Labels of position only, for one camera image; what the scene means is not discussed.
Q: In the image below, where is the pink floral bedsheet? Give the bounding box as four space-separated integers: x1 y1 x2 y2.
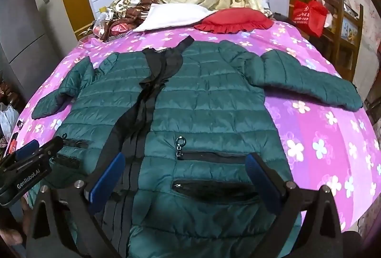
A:
12 20 381 236

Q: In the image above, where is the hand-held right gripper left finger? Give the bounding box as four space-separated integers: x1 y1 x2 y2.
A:
25 152 131 258

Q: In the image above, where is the white pillow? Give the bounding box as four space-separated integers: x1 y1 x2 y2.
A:
132 3 219 32

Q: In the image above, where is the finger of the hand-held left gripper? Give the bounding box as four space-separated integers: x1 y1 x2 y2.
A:
6 140 40 164
33 137 64 158

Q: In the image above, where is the red box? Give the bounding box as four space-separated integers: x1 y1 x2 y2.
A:
8 132 21 155

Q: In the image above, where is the white plastic bag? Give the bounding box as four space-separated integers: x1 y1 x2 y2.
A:
0 103 20 140

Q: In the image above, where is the dark green puffer jacket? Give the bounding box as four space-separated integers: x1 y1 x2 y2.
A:
31 36 364 258

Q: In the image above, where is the floral curtain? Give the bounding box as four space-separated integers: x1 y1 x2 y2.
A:
341 0 381 84

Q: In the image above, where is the grey refrigerator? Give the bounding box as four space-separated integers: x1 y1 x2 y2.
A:
0 0 62 108

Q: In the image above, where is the red ruffled pillow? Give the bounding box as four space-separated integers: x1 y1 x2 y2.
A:
193 7 274 34

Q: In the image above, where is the red shopping bag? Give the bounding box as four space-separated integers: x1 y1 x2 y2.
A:
290 0 328 38

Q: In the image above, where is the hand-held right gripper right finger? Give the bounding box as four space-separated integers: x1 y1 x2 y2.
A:
246 152 349 258

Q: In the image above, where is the wooden shelf rack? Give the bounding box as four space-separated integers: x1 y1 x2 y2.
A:
318 0 365 81

